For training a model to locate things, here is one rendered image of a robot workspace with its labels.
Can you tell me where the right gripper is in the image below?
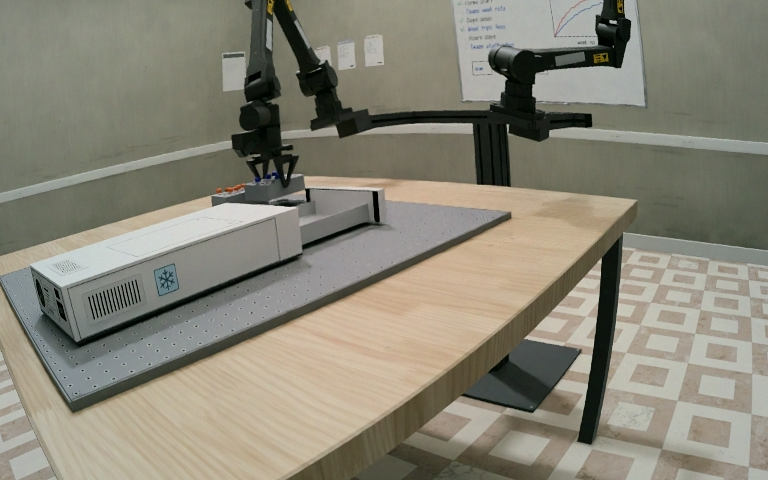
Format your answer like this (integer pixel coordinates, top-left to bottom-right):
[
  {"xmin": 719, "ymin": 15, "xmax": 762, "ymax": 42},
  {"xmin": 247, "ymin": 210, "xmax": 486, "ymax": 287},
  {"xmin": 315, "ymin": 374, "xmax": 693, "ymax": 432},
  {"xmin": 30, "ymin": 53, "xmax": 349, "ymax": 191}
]
[{"xmin": 246, "ymin": 124, "xmax": 299, "ymax": 188}]

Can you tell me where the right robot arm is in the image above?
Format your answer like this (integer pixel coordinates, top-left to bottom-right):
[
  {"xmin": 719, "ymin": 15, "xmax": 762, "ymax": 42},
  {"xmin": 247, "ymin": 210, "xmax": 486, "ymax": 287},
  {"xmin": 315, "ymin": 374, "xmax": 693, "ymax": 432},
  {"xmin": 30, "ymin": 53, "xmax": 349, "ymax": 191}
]
[{"xmin": 231, "ymin": 0, "xmax": 353, "ymax": 158}]

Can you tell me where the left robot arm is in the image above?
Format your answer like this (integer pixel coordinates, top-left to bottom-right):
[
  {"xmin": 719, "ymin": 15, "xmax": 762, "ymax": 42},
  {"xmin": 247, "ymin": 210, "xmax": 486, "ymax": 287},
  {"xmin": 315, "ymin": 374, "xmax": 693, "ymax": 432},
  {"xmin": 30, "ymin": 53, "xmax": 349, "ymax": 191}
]
[{"xmin": 488, "ymin": 0, "xmax": 631, "ymax": 121}]

